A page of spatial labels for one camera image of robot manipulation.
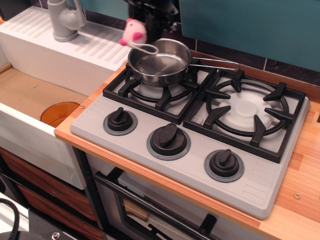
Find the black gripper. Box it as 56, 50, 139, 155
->
127, 0, 179, 43

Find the pink stuffed pig toy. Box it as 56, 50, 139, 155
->
118, 18, 159, 55

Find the stainless steel pan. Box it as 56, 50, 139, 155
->
128, 38, 240, 88

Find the black left burner grate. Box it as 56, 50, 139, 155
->
102, 64, 218, 124

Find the black burner grate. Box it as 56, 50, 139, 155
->
102, 64, 218, 124
183, 70, 310, 163

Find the grey toy faucet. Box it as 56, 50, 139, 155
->
47, 0, 86, 43

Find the black left stove knob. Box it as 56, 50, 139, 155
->
103, 107, 138, 136

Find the black stove knob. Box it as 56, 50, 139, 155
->
146, 123, 191, 161
103, 107, 138, 136
204, 149, 245, 183

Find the black middle stove knob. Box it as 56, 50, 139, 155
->
146, 123, 191, 161

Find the white toy sink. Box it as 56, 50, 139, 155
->
0, 6, 130, 190

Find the grey toy stove top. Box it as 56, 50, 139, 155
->
70, 65, 310, 219

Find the orange sink drain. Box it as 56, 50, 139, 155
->
40, 101, 80, 128

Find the black right burner grate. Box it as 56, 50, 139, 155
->
183, 70, 310, 163

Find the black right stove knob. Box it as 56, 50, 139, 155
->
204, 149, 245, 183

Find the oven door with window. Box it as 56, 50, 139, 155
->
93, 172, 226, 240

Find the wooden drawer front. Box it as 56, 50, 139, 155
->
0, 148, 96, 221

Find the black oven door handle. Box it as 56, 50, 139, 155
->
94, 167, 217, 240

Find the black braided cable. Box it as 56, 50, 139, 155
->
0, 198, 21, 240

